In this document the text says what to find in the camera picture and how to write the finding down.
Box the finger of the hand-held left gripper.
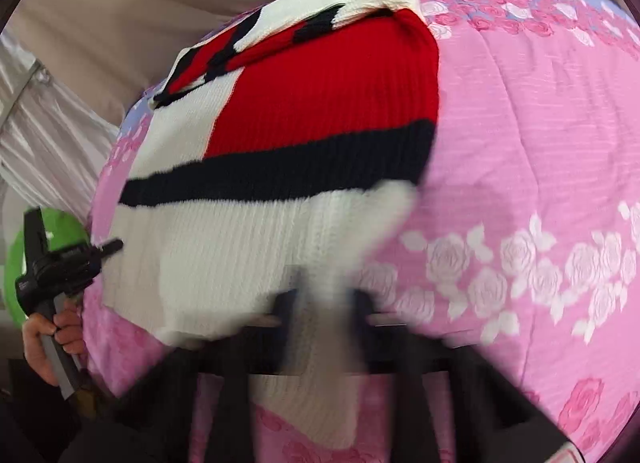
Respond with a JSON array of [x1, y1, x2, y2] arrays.
[[92, 238, 124, 260]]

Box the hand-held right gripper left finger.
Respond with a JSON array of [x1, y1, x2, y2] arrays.
[[117, 289, 302, 463]]

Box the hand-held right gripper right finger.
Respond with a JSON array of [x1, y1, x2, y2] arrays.
[[349, 289, 572, 463]]

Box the red white navy knit sweater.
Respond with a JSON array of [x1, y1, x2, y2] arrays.
[[101, 0, 441, 450]]

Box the person's left hand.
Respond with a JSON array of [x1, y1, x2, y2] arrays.
[[22, 309, 87, 387]]

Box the green round object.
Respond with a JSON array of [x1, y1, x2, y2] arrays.
[[3, 208, 92, 329]]

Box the silver curtain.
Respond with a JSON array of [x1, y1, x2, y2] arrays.
[[0, 27, 121, 236]]

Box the pink floral blanket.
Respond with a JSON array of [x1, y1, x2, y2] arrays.
[[81, 0, 640, 463]]

